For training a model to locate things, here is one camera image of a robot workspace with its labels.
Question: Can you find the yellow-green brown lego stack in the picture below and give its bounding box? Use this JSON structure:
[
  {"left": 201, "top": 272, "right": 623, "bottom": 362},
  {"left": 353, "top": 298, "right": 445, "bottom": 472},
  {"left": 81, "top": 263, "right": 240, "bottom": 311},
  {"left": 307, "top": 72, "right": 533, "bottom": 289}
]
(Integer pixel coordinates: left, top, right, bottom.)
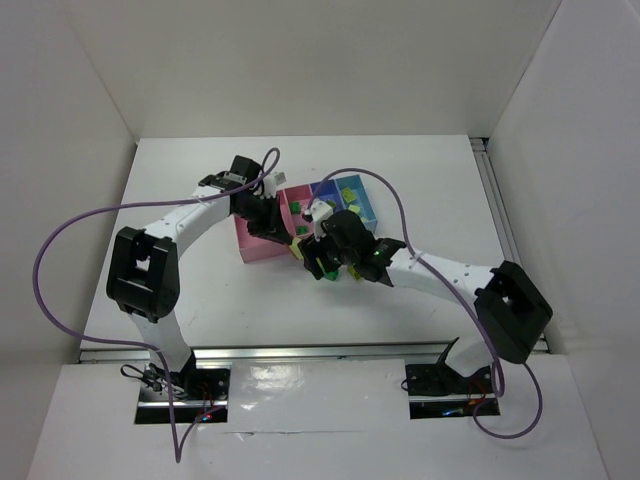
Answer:
[{"left": 288, "top": 237, "right": 303, "bottom": 261}]

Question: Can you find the lime lego brick long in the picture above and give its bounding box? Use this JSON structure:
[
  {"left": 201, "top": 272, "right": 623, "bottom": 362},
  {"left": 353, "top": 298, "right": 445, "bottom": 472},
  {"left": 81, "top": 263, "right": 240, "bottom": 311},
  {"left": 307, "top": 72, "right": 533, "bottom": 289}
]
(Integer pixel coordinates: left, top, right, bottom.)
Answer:
[{"left": 341, "top": 187, "right": 356, "bottom": 203}]

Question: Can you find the lime lego brick pair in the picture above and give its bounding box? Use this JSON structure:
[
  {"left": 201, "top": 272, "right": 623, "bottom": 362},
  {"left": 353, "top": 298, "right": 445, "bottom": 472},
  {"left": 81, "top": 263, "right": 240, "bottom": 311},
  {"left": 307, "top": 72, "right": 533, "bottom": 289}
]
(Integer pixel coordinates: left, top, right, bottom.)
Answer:
[{"left": 347, "top": 266, "right": 362, "bottom": 281}]

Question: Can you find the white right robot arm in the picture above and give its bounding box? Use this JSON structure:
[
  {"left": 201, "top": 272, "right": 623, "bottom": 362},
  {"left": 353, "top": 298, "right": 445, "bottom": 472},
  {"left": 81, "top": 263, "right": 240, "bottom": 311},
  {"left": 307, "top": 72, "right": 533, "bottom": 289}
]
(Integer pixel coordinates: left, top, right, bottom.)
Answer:
[{"left": 300, "top": 206, "right": 553, "bottom": 378}]

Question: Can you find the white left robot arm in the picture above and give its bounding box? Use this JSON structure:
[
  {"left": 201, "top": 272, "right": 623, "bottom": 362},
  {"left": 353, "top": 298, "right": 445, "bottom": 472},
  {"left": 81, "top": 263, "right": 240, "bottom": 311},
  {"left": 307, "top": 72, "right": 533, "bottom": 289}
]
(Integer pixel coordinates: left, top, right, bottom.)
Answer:
[{"left": 106, "top": 185, "right": 293, "bottom": 390}]

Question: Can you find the large pink bin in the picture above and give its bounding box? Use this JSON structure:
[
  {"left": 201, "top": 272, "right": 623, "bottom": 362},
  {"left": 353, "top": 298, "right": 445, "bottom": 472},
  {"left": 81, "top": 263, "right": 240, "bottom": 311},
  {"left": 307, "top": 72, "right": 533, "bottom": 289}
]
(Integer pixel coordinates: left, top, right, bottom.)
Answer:
[{"left": 234, "top": 217, "right": 291, "bottom": 264}]

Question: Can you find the light blue bin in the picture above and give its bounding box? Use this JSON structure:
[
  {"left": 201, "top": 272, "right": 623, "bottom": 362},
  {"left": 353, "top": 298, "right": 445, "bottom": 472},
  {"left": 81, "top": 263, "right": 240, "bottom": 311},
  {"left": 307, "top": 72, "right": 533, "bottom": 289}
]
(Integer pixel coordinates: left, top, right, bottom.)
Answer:
[{"left": 335, "top": 175, "right": 378, "bottom": 233}]

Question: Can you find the purple-blue bin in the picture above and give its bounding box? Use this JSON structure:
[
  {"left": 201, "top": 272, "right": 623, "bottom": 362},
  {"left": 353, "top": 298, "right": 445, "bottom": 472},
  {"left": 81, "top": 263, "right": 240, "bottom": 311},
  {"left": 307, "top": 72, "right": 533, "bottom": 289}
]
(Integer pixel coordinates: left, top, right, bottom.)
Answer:
[{"left": 310, "top": 179, "right": 344, "bottom": 212}]

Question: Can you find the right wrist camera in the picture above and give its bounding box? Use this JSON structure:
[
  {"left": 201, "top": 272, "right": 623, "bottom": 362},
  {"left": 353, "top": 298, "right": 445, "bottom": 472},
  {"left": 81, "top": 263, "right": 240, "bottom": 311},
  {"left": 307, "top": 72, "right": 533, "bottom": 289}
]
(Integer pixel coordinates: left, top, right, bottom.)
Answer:
[{"left": 372, "top": 238, "right": 406, "bottom": 266}]

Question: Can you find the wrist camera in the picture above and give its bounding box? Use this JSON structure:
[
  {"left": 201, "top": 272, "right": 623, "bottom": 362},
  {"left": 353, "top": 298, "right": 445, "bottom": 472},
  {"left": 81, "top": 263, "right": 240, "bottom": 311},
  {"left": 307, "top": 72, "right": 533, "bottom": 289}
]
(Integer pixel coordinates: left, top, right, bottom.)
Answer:
[
  {"left": 198, "top": 155, "right": 262, "bottom": 191},
  {"left": 372, "top": 238, "right": 406, "bottom": 266}
]

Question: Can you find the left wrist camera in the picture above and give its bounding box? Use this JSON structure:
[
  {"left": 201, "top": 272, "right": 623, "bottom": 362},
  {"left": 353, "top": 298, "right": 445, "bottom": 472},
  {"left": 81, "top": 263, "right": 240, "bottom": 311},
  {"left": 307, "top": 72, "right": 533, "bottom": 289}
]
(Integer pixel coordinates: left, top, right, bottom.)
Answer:
[{"left": 198, "top": 155, "right": 262, "bottom": 191}]

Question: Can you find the aluminium rail front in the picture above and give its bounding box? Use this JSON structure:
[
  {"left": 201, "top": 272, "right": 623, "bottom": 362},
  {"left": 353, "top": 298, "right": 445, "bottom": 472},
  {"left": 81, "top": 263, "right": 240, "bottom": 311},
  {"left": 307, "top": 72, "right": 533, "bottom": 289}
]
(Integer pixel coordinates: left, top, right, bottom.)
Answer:
[{"left": 79, "top": 342, "right": 447, "bottom": 365}]

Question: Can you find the aluminium rail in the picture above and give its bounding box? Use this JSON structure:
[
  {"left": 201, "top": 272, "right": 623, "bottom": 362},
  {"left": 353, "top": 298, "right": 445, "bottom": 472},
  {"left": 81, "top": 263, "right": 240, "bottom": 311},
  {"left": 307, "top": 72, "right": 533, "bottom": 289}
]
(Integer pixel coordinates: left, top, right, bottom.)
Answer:
[
  {"left": 79, "top": 342, "right": 447, "bottom": 365},
  {"left": 470, "top": 138, "right": 553, "bottom": 363}
]

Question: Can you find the aluminium rail right side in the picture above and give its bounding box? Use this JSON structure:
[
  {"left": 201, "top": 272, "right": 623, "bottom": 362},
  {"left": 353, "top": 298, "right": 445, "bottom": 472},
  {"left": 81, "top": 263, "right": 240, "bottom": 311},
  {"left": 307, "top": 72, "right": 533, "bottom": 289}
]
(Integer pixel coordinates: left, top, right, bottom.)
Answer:
[{"left": 470, "top": 138, "right": 553, "bottom": 363}]

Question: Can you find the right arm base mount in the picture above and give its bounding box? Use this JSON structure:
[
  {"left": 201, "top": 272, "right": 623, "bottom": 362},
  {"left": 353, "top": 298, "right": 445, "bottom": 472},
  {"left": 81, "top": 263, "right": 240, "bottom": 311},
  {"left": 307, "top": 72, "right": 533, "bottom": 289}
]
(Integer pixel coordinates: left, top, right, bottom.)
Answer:
[{"left": 400, "top": 363, "right": 500, "bottom": 420}]

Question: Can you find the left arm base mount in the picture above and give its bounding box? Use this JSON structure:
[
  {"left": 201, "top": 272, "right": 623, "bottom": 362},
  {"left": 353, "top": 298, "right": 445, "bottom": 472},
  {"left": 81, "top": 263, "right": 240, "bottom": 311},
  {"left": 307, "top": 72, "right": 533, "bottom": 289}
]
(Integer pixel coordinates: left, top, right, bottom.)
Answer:
[{"left": 120, "top": 364, "right": 231, "bottom": 425}]

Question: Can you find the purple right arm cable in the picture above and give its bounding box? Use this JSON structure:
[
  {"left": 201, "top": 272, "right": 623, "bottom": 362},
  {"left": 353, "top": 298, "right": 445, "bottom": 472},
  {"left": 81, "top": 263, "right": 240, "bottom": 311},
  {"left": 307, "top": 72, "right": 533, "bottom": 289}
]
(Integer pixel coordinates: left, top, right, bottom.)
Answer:
[{"left": 307, "top": 167, "right": 545, "bottom": 440}]

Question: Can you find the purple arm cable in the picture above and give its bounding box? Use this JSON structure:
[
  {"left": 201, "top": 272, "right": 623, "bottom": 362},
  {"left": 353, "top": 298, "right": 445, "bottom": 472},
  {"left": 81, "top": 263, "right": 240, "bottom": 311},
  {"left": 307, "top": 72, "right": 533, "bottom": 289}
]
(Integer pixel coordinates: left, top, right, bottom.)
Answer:
[
  {"left": 32, "top": 147, "right": 281, "bottom": 464},
  {"left": 307, "top": 167, "right": 545, "bottom": 440}
]

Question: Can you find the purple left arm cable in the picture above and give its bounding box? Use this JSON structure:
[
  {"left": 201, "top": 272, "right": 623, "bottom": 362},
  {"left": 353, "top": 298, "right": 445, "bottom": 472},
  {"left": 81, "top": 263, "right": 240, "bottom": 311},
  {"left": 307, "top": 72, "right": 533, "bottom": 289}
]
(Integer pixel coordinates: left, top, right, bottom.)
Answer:
[{"left": 32, "top": 147, "right": 281, "bottom": 464}]

